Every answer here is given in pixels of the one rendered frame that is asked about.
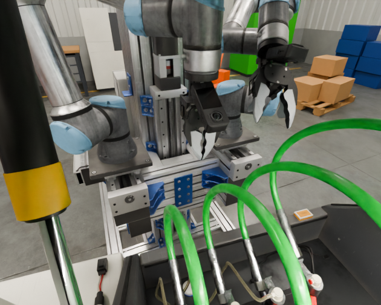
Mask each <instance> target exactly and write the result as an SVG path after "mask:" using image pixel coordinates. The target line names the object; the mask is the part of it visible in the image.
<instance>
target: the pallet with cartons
mask: <svg viewBox="0 0 381 305"><path fill-rule="evenodd" d="M347 60H348V57H340V56H332V55H323V56H317V57H314V59H313V63H312V66H311V70H310V71H309V72H308V74H307V76H304V77H298V78H295V79H294V80H295V83H296V86H297V88H298V101H297V105H296V109H298V110H304V109H306V108H309V107H310V108H314V110H313V113H314V114H313V115H315V116H321V115H323V114H326V113H329V112H330V111H333V110H336V109H338V108H340V107H342V106H345V105H347V104H349V103H352V102H354V100H355V98H356V97H355V96H354V95H353V94H350V91H351V89H352V86H353V83H354V81H355V78H351V77H345V76H344V73H343V72H344V68H345V65H346V63H347ZM342 100H344V101H343V102H340V101H342ZM305 102H307V103H305ZM322 102H325V103H322ZM319 103H322V104H320V105H317V104H319ZM315 105H317V106H315ZM327 106H329V107H328V108H326V109H325V108H324V107H327Z"/></svg>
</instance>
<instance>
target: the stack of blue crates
mask: <svg viewBox="0 0 381 305"><path fill-rule="evenodd" d="M380 29H381V25H359V24H351V25H345V26H344V30H343V33H342V36H341V38H340V39H339V42H338V45H337V48H336V55H335V56H340V57H348V60H347V63H346V65H345V68H344V72H343V73H344V76H345V77H351V78H355V81H354V84H359V85H363V86H365V87H370V88H373V89H380V88H381V41H376V39H377V37H378V34H379V31H380Z"/></svg>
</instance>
